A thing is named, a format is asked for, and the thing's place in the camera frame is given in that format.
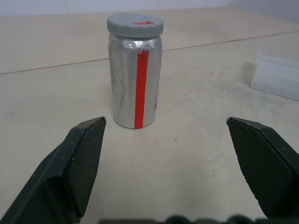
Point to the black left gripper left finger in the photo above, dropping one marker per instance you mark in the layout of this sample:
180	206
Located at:
67	168

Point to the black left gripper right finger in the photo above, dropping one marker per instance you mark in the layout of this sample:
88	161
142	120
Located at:
264	168

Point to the silver metal can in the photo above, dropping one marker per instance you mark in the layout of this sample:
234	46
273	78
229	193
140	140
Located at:
123	81

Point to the grey ribbed screw cap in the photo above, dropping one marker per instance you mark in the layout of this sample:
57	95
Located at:
126	25

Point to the clear plastic tray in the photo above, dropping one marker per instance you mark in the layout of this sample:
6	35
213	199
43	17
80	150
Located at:
275	74

